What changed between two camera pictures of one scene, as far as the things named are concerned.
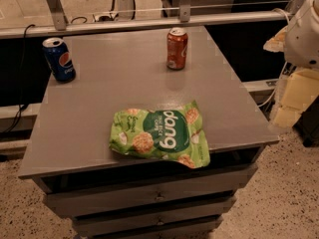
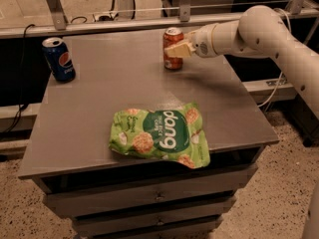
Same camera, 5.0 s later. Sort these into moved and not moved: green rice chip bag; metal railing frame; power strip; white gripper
Moved: white gripper
Not moved: green rice chip bag; metal railing frame; power strip
